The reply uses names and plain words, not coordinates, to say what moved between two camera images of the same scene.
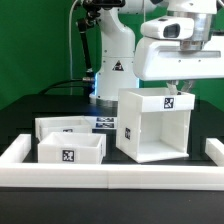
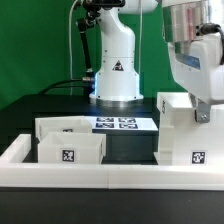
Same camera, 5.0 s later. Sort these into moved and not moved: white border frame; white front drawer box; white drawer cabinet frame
Moved: white drawer cabinet frame
Not moved: white front drawer box; white border frame
